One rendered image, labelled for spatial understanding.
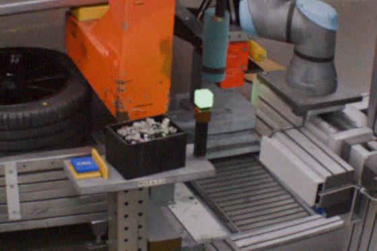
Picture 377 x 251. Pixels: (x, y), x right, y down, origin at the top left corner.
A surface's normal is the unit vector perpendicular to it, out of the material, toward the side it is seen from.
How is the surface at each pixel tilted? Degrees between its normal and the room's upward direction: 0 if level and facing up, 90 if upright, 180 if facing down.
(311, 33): 90
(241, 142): 90
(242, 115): 0
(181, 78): 0
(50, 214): 90
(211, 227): 0
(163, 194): 90
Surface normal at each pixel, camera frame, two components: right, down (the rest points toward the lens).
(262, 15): -0.29, 0.18
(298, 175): -0.90, 0.14
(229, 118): 0.06, -0.91
